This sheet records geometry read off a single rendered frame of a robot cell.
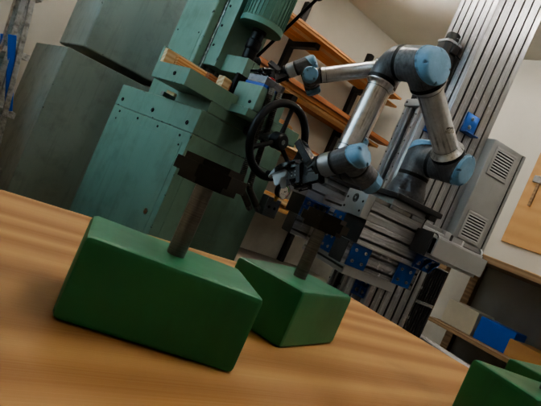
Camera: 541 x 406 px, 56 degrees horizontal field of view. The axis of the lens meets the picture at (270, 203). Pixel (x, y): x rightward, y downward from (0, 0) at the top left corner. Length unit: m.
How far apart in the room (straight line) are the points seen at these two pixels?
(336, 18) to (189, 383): 5.23
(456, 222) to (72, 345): 2.13
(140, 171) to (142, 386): 1.69
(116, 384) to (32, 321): 0.06
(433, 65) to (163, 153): 0.94
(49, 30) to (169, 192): 2.53
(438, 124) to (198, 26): 1.04
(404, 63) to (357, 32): 3.97
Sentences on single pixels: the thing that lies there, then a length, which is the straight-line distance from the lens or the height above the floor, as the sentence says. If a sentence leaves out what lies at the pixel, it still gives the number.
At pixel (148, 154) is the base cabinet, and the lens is 1.92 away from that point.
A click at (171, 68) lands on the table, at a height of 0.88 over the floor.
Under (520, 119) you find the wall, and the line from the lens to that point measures 5.14.
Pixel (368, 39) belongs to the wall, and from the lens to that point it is 5.76.
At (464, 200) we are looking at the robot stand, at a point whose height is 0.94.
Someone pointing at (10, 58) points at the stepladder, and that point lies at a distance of 2.35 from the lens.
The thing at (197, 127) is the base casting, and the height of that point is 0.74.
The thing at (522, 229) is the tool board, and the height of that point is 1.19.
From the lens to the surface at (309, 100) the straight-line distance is 4.65.
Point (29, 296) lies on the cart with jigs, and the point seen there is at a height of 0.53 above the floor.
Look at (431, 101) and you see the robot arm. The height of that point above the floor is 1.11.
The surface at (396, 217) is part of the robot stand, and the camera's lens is 1.92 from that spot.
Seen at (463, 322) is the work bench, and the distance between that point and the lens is 4.29.
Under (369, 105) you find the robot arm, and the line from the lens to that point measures 1.72.
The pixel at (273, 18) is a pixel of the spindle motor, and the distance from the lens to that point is 2.05.
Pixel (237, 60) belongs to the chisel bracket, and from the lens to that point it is 2.06.
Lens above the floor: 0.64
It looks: 1 degrees down
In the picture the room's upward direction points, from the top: 24 degrees clockwise
